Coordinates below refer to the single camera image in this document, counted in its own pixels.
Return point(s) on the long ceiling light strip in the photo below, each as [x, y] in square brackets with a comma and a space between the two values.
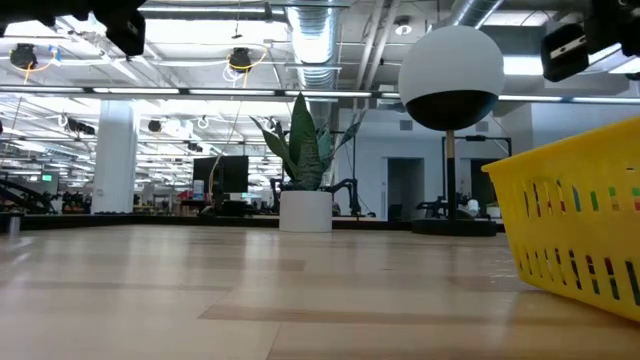
[225, 91]

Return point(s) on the white globe lamp black base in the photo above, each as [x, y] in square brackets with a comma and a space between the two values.
[450, 65]

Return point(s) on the black aluminium table frame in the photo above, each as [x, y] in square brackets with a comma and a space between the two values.
[150, 220]

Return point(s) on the black monitor screen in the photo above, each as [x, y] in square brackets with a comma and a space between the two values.
[227, 175]

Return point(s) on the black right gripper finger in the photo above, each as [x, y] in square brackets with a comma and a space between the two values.
[565, 52]

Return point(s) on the yellow slotted plastic bin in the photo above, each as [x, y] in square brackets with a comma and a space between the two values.
[575, 240]

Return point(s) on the black ceiling-hung device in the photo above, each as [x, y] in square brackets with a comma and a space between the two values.
[23, 56]
[240, 60]

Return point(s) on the black background robot arm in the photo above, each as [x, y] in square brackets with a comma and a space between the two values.
[350, 190]

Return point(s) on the black metal stand frame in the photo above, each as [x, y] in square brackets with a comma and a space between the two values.
[477, 138]

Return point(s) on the snake plant in white pot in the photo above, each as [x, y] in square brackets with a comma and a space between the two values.
[305, 212]

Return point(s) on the white building pillar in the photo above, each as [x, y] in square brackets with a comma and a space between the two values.
[114, 160]

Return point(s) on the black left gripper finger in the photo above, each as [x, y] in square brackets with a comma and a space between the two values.
[125, 25]

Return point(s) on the silver ventilation duct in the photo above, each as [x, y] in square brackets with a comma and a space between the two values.
[312, 45]

